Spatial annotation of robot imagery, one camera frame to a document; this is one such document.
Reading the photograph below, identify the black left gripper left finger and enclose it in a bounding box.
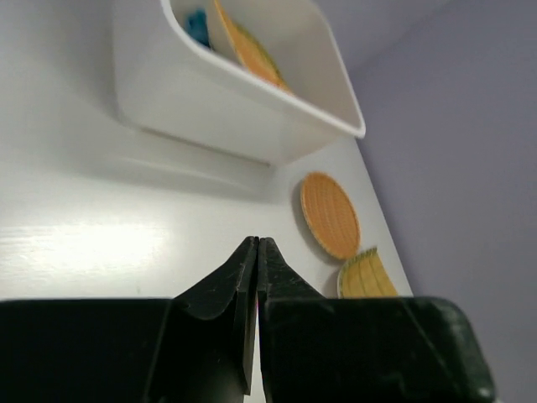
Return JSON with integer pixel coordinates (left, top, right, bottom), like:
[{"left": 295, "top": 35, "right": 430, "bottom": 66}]
[{"left": 1, "top": 237, "right": 258, "bottom": 402}]

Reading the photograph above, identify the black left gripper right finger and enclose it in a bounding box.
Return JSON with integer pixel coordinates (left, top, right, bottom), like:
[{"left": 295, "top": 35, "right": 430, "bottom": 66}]
[{"left": 257, "top": 238, "right": 497, "bottom": 402}]

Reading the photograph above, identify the yellow fan-shaped bamboo plate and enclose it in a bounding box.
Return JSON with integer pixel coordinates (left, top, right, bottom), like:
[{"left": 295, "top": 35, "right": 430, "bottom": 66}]
[{"left": 337, "top": 247, "right": 399, "bottom": 299}]

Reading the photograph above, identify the round orange woven plate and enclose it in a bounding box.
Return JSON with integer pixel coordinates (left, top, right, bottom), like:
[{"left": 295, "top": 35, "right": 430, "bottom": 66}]
[{"left": 300, "top": 171, "right": 361, "bottom": 260}]

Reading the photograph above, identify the blue polka dot ceramic plate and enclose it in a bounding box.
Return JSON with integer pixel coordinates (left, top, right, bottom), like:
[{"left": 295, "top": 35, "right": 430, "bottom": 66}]
[{"left": 185, "top": 8, "right": 211, "bottom": 49}]

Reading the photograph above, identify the orange fish-shaped woven plate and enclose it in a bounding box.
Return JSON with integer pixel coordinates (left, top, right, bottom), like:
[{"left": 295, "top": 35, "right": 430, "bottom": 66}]
[{"left": 211, "top": 0, "right": 293, "bottom": 92}]

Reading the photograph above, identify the round green-rimmed bamboo plate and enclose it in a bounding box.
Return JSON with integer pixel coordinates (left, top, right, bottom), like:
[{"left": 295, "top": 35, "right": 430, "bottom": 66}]
[{"left": 234, "top": 24, "right": 284, "bottom": 86}]

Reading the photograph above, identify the white plastic bin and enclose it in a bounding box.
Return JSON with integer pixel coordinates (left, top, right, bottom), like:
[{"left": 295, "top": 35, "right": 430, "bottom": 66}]
[{"left": 112, "top": 1, "right": 366, "bottom": 165}]

